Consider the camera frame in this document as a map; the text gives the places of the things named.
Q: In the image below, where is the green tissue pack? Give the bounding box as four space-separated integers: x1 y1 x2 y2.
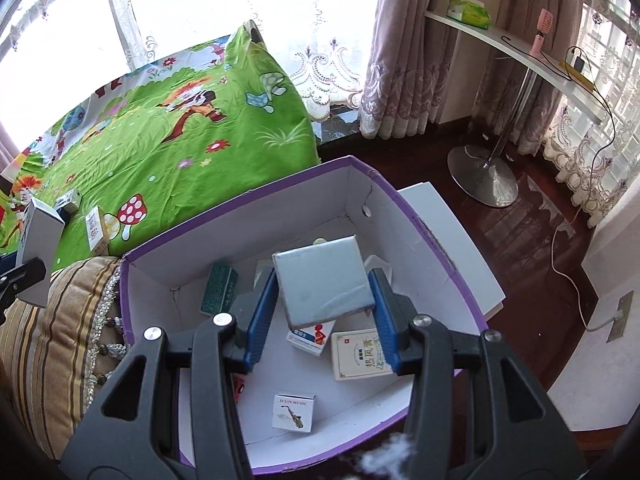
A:
446 0 492 30

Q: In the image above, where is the black cable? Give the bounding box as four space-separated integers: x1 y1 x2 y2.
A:
500 35 618 201

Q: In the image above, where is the striped tasselled cushion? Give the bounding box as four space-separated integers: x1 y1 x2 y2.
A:
0 256 133 461

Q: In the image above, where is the purple cardboard box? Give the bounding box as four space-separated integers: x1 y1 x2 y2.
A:
120 155 490 477

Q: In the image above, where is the white side table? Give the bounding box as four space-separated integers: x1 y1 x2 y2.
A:
425 9 606 208

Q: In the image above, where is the yellow white small box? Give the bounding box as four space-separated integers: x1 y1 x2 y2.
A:
86 206 112 256

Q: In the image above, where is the white cable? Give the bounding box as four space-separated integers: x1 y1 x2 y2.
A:
550 200 626 333

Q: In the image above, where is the plain tall white box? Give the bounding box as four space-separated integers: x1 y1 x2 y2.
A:
15 197 66 308

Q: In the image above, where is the yellow power strip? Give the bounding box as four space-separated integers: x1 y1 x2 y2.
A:
562 57 596 92

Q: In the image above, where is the white saxophone print box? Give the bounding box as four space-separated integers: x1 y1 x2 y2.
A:
271 392 317 432

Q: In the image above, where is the teal patterned box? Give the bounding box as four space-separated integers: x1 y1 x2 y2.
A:
200 261 239 317

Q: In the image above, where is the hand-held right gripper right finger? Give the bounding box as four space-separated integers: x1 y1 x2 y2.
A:
369 268 587 480

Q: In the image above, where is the pink hairbrush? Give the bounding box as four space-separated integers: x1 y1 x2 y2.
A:
531 8 555 56

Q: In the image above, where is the embroidered lace window curtain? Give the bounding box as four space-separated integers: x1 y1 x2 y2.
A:
542 0 640 228

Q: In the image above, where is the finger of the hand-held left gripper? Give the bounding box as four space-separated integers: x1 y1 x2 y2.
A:
0 258 51 306

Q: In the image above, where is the green white barcode box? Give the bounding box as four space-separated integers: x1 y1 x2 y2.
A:
54 190 83 218

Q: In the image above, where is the wall outlet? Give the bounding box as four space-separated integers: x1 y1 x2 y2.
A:
606 290 635 343

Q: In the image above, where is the white plastic hook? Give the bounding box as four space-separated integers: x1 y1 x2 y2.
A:
365 255 396 281

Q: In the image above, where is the cream box with green print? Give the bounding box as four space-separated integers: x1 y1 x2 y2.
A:
331 329 397 382

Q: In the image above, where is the green cartoon printed blanket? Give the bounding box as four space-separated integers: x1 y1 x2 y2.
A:
0 20 321 266

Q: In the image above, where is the silver box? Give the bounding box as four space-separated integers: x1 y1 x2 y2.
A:
271 234 377 329

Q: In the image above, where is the white red blue box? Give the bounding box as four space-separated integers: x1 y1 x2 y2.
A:
286 322 336 358

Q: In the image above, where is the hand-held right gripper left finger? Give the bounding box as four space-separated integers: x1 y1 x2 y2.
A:
59 269 280 480

